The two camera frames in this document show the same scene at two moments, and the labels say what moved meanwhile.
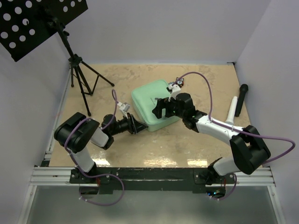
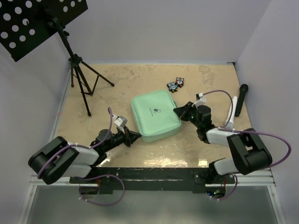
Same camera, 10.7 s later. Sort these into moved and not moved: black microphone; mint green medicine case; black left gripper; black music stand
Moved: mint green medicine case; black left gripper
Not moved: black microphone; black music stand
